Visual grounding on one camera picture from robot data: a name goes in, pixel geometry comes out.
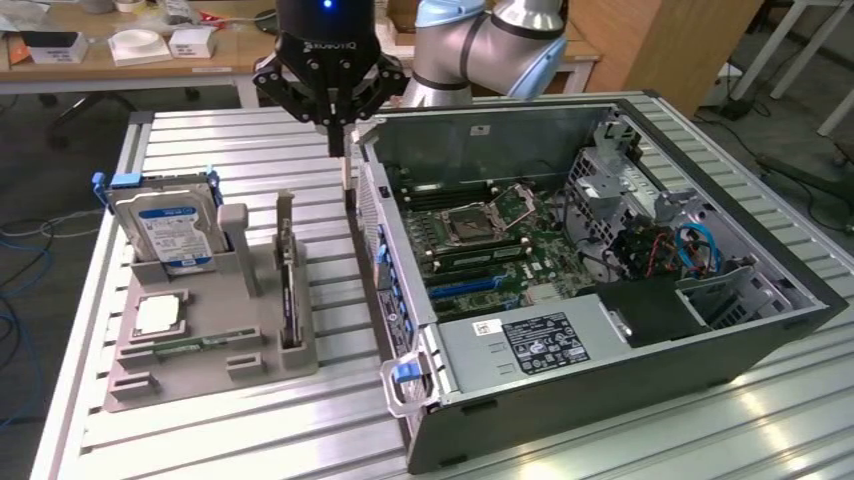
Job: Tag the wooden desk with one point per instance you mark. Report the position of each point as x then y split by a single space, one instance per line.
100 70

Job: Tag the green RAM stick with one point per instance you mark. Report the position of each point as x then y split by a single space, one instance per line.
193 344

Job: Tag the white table frame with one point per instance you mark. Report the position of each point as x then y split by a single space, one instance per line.
789 65

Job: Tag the silver chipset heat sink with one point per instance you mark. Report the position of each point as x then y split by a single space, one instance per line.
547 295

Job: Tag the blue expansion slot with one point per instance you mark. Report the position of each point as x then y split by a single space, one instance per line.
467 289

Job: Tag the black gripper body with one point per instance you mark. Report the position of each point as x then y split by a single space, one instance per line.
327 50

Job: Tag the CPU socket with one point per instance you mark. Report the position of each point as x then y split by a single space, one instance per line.
470 225

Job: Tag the small white labelled box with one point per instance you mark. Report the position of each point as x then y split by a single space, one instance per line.
192 44

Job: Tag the wooden cabinet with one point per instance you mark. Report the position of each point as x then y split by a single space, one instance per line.
667 50

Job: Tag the grey parts rack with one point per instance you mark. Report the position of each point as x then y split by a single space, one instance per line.
220 310

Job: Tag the silver CPU chip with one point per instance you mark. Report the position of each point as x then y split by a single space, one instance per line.
160 315

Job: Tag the black open PC case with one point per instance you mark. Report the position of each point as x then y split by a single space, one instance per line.
667 390

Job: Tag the white round container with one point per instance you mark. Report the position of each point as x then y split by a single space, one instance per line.
139 47

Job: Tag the Nvidia Quadro graphics card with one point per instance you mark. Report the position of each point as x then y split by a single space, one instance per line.
289 290

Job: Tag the hard disk with blue rails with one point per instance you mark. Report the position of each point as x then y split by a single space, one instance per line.
167 230

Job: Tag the white box with black top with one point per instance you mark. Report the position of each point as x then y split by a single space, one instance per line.
53 47

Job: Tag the black power adapter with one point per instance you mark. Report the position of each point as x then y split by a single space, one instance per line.
736 110

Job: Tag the grey power supply unit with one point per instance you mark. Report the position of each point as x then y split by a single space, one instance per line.
480 360

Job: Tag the metal disk bay cage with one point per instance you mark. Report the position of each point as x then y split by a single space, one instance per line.
614 200

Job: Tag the grey cup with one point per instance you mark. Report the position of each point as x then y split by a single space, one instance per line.
96 6

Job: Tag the grey disk bay bracket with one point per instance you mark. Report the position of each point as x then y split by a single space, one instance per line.
727 295

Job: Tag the black labelled RAM stick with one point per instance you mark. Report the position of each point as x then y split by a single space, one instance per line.
476 252

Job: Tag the metal socket cover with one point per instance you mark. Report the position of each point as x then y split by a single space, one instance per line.
527 210

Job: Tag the black plastic shroud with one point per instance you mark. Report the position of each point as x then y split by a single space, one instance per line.
654 315

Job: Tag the green motherboard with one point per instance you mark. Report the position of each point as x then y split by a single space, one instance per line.
547 260

